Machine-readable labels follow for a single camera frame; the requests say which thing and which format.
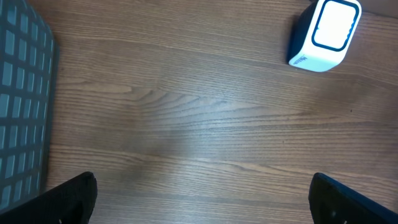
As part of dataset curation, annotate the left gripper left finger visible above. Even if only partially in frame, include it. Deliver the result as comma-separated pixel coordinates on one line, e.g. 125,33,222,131
1,172,98,224

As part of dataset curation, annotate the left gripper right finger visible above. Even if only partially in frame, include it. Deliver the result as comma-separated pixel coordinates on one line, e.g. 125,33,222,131
308,172,397,224

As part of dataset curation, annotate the white barcode scanner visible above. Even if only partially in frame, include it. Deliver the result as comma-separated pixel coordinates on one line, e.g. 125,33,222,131
287,0,362,72

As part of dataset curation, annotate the grey plastic mesh basket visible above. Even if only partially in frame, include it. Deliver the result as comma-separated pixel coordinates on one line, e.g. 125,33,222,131
1,0,60,213

